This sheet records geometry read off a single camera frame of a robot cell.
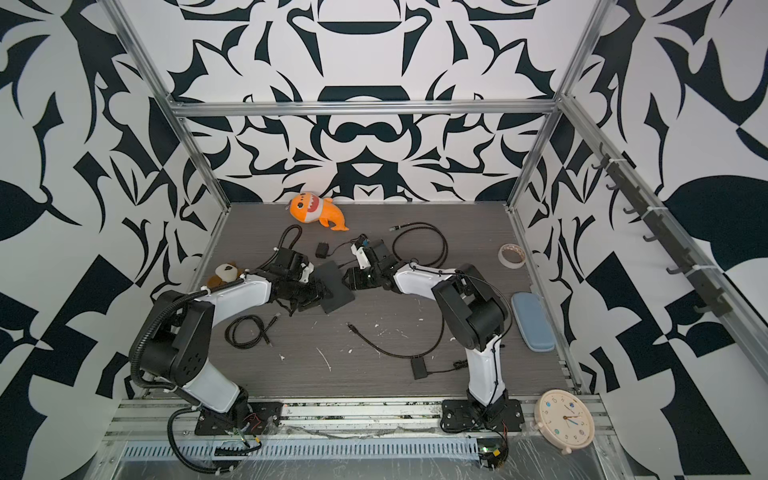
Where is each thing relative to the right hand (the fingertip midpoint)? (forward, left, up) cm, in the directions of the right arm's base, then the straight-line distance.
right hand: (347, 278), depth 93 cm
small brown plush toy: (+4, +41, -2) cm, 41 cm away
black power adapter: (-25, -20, -6) cm, 33 cm away
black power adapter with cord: (+14, +10, -4) cm, 18 cm away
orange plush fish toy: (+27, +15, +3) cm, 31 cm away
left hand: (-4, +5, -1) cm, 7 cm away
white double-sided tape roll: (+12, -55, -7) cm, 57 cm away
